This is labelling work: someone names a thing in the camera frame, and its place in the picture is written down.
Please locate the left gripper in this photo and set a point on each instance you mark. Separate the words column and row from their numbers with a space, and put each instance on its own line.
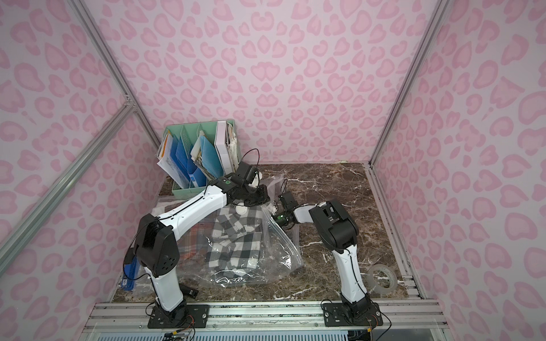
column 254, row 197

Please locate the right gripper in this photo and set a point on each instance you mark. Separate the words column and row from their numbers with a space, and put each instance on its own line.
column 281, row 217

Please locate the clear plastic vacuum bag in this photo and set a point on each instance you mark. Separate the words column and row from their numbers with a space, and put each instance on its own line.
column 280, row 255

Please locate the black white plaid shirt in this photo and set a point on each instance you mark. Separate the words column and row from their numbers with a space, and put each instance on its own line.
column 236, row 241

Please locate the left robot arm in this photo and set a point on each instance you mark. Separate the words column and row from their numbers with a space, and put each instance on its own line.
column 155, row 245

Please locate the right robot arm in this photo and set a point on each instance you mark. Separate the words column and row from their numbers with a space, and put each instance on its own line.
column 339, row 234

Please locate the white bag valve cap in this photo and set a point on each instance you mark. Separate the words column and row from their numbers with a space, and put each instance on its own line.
column 241, row 210

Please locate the red plaid shirt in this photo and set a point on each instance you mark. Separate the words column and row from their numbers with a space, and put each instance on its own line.
column 195, row 243

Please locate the blue folder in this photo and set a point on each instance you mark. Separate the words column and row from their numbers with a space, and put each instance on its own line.
column 210, row 159

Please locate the white binder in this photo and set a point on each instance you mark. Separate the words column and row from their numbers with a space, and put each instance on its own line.
column 222, row 146

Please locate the green file organizer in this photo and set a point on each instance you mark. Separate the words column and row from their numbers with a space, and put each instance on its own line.
column 189, row 154

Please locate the clear tape roll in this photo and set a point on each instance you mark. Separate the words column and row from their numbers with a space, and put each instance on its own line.
column 381, row 279

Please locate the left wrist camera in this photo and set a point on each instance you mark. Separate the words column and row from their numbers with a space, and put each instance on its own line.
column 245, row 174

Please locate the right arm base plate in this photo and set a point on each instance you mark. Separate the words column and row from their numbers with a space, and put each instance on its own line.
column 348, row 315

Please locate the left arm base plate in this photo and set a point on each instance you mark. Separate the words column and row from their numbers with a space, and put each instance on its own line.
column 184, row 316

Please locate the blue object at wall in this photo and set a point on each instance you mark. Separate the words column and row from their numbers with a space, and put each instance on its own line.
column 130, row 271

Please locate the aluminium front rail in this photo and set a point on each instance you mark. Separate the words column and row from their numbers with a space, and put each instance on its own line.
column 267, row 316

